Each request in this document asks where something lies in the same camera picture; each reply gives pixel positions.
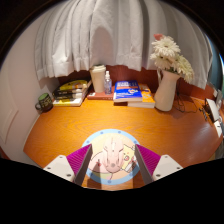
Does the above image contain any dark green mug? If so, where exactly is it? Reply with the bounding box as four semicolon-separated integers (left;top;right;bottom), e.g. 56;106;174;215
34;92;54;113

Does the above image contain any yellow and black book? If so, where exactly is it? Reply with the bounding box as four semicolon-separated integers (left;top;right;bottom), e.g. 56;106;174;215
57;79;92;92

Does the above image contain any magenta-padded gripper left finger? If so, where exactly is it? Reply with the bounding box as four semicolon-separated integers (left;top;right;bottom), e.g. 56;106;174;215
43;143;94;187

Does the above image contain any orange cover book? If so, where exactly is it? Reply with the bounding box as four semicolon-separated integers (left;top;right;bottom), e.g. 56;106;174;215
127;83;156;109

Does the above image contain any black spine book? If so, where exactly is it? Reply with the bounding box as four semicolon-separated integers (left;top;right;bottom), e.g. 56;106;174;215
53;88;89;100

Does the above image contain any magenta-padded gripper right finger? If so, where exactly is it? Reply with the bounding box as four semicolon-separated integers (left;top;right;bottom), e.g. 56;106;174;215
134;143;185;186

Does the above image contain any black cable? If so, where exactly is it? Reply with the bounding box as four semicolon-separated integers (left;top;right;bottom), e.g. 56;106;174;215
174;79;204;114

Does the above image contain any white ceramic vase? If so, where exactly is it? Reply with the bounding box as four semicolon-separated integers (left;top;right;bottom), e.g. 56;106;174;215
153;69;181;112

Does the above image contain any window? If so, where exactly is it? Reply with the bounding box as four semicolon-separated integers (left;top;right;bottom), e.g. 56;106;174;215
208;39;224;98

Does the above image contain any white curtain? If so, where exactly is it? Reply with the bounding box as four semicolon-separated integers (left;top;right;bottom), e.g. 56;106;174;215
34;0;214;90

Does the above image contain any white flower bouquet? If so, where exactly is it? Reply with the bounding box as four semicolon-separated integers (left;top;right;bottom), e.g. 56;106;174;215
149;33;195;84

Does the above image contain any white lidded tumbler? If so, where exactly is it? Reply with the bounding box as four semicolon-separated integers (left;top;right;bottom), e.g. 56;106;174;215
89;64;107;94

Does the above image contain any clear spray bottle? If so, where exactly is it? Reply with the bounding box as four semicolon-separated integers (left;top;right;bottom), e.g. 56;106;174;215
103;70;113;95

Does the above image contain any flat red-brown book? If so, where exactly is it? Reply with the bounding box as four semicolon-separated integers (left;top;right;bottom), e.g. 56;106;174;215
86;91;115;101

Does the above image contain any blue cover book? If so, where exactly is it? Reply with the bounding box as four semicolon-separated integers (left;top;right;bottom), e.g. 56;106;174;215
112;79;144;103

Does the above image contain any round cartoon print mouse pad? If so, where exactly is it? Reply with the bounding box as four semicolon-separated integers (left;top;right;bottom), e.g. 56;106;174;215
81;128;142;185

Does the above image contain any white paper sheet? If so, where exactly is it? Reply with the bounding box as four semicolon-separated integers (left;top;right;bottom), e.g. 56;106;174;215
214;119;224;138

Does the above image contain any pink computer mouse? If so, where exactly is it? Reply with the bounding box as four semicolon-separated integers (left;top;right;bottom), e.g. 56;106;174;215
99;136;125;174

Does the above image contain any white and yellow book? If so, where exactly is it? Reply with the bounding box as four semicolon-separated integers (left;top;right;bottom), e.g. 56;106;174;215
52;96;87;108

